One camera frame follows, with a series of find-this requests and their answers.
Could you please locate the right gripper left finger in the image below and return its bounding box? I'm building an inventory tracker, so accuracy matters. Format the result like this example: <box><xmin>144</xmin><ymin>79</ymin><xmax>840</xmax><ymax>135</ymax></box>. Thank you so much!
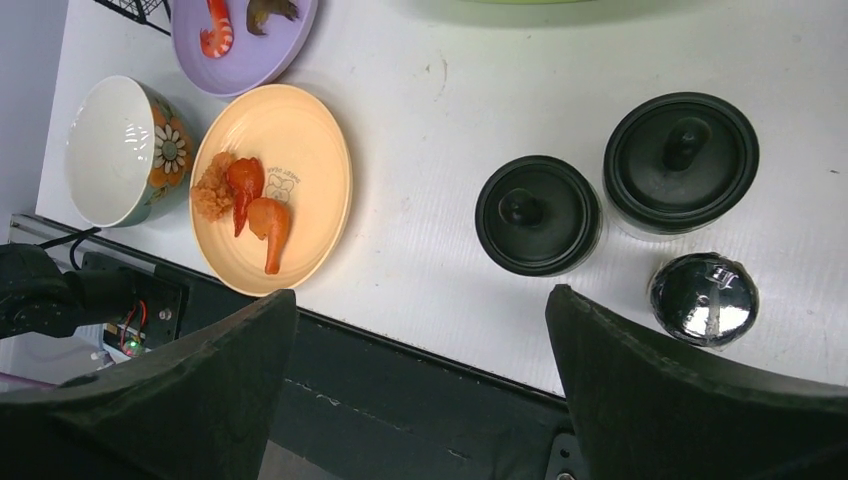
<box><xmin>1</xmin><ymin>290</ymin><xmax>299</xmax><ymax>479</ymax></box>

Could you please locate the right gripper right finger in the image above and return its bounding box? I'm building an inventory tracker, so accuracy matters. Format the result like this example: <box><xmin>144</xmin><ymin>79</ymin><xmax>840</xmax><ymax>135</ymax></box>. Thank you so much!
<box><xmin>545</xmin><ymin>285</ymin><xmax>847</xmax><ymax>479</ymax></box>

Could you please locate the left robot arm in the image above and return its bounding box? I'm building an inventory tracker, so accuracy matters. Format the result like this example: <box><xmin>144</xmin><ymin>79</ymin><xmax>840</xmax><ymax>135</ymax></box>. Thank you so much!
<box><xmin>1</xmin><ymin>244</ymin><xmax>137</xmax><ymax>339</ymax></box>

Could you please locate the black pepper grinder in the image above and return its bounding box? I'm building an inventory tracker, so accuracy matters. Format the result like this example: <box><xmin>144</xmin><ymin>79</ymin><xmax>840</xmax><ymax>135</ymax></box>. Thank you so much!
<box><xmin>648</xmin><ymin>252</ymin><xmax>760</xmax><ymax>349</ymax></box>

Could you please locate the orange toy drumstick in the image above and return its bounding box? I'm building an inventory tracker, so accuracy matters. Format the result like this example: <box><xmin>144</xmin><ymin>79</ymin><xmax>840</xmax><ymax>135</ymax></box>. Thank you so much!
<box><xmin>247</xmin><ymin>197</ymin><xmax>291</xmax><ymax>275</ymax></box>

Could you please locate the fried toy nugget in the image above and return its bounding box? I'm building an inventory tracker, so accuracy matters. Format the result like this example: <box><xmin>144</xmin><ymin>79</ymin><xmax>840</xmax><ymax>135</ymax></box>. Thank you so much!
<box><xmin>190</xmin><ymin>152</ymin><xmax>236</xmax><ymax>222</ymax></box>

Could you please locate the black-lid glass jar front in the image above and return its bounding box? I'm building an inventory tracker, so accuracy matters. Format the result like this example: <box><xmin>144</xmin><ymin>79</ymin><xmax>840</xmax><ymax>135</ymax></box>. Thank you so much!
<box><xmin>474</xmin><ymin>155</ymin><xmax>604</xmax><ymax>277</ymax></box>

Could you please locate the black-lid glass jar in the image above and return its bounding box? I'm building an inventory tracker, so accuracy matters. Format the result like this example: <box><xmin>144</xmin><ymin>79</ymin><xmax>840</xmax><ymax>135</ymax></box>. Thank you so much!
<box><xmin>474</xmin><ymin>155</ymin><xmax>604</xmax><ymax>277</ymax></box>
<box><xmin>603</xmin><ymin>92</ymin><xmax>760</xmax><ymax>242</ymax></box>

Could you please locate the red toy chicken wing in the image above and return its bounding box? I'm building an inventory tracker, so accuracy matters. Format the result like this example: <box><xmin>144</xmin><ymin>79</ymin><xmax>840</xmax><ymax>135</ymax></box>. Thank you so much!
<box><xmin>226</xmin><ymin>157</ymin><xmax>265</xmax><ymax>237</ymax></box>

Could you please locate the black-lid glass jar right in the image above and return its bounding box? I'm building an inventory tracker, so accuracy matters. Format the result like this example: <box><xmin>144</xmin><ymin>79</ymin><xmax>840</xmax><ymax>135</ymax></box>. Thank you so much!
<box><xmin>603</xmin><ymin>92</ymin><xmax>760</xmax><ymax>242</ymax></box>

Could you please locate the white floral bowl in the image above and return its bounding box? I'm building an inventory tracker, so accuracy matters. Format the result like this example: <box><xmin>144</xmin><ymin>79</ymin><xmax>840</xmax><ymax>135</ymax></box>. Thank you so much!
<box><xmin>64</xmin><ymin>75</ymin><xmax>198</xmax><ymax>229</ymax></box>

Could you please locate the orange plate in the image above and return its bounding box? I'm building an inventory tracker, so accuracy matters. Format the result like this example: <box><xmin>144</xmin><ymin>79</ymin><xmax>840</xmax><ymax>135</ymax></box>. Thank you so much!
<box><xmin>189</xmin><ymin>84</ymin><xmax>353</xmax><ymax>297</ymax></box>

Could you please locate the purple plate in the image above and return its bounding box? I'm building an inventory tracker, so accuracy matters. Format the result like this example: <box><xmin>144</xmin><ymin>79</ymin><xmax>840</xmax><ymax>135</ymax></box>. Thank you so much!
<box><xmin>170</xmin><ymin>1</ymin><xmax>320</xmax><ymax>98</ymax></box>

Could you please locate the toy shrimp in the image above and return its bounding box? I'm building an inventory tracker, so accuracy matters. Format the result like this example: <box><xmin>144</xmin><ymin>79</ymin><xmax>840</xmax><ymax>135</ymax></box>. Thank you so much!
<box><xmin>199</xmin><ymin>0</ymin><xmax>234</xmax><ymax>59</ymax></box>

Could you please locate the dark toy mushroom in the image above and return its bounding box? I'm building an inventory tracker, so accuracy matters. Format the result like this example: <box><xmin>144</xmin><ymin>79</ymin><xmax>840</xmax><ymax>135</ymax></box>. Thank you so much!
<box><xmin>246</xmin><ymin>0</ymin><xmax>299</xmax><ymax>36</ymax></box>

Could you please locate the green plastic tub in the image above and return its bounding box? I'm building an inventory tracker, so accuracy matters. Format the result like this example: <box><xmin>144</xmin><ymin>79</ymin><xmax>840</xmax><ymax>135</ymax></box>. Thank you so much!
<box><xmin>470</xmin><ymin>0</ymin><xmax>587</xmax><ymax>6</ymax></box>

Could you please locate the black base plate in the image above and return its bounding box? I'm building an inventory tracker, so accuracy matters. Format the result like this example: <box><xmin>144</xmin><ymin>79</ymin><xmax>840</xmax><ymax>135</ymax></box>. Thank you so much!
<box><xmin>79</xmin><ymin>251</ymin><xmax>584</xmax><ymax>480</ymax></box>

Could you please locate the black wire rack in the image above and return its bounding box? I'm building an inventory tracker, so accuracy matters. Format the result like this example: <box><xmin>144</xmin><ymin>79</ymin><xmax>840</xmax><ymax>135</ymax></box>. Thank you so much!
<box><xmin>95</xmin><ymin>0</ymin><xmax>171</xmax><ymax>36</ymax></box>

